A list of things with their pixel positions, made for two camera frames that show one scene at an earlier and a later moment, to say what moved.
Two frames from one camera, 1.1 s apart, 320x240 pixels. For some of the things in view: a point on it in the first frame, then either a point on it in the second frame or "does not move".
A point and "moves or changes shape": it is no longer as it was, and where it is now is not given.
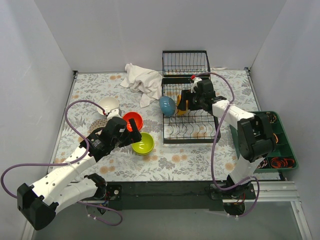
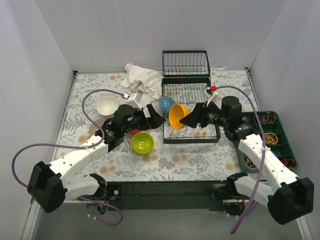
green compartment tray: x=284 y=157 does not move
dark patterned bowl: x=98 y=123 does not move
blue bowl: x=167 y=105 does not move
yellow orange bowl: x=180 y=112 → x=177 y=112
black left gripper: x=130 y=135 → x=146 y=118
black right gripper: x=188 y=100 → x=201 y=116
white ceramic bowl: x=108 y=103 does not move
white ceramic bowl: x=101 y=111 moves or changes shape
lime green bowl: x=145 y=146 does not move
